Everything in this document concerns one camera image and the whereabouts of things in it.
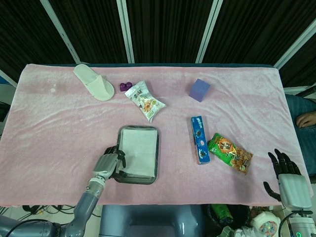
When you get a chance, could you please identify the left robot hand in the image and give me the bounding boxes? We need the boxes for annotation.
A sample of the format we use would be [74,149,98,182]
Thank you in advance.
[92,145,127,180]

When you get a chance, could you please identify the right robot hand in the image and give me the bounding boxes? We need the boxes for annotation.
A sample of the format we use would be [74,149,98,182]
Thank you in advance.
[263,148,313,210]

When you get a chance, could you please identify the white paper sheet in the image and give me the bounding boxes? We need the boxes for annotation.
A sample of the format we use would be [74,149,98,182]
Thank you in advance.
[118,128,158,178]

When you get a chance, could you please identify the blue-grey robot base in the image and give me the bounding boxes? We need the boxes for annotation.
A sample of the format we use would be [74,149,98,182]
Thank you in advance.
[100,204,210,237]

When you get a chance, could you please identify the person's bare hand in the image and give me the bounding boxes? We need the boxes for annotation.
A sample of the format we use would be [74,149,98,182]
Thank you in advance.
[295,111,316,128]

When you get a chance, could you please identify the stainless steel tray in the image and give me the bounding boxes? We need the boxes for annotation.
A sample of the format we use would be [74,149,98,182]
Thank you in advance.
[112,125,162,185]

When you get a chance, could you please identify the white round toy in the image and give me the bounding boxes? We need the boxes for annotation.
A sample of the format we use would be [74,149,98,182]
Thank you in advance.
[250,212,281,234]

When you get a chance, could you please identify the person's leg in jeans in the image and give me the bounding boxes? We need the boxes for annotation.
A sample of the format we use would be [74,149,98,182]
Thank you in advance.
[285,95,316,177]

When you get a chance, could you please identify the pink plush tablecloth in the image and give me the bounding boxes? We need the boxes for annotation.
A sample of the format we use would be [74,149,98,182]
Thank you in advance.
[0,63,313,207]

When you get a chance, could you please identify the black waste bin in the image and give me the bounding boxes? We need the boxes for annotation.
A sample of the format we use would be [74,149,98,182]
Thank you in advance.
[206,203,251,230]

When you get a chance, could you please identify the white biscuit snack bag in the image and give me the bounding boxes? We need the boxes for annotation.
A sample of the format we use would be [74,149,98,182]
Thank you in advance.
[124,80,166,123]

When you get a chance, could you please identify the green snack bag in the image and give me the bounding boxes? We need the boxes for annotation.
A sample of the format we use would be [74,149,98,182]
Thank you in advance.
[207,132,254,176]

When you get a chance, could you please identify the purple toy brick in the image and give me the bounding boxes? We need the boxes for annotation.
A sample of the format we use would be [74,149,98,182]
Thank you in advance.
[119,80,133,93]

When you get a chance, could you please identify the white slipper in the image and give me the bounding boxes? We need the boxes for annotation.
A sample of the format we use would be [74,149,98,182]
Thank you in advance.
[73,64,115,101]

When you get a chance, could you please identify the blue cookie box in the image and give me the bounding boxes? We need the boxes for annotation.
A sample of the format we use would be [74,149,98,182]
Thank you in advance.
[190,115,211,165]

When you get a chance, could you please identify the purple foam cube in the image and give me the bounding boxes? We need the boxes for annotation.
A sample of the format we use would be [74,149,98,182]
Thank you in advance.
[189,78,211,103]

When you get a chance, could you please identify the black pleated curtain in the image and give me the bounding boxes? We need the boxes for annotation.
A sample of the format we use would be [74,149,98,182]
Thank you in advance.
[0,0,316,87]

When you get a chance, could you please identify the black floor cables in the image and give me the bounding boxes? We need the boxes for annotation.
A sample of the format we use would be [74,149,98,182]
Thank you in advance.
[22,204,77,223]

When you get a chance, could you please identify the white frame post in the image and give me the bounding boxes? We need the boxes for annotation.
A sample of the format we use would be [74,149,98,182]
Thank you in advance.
[116,0,136,64]
[40,0,81,63]
[197,0,224,64]
[273,13,316,70]

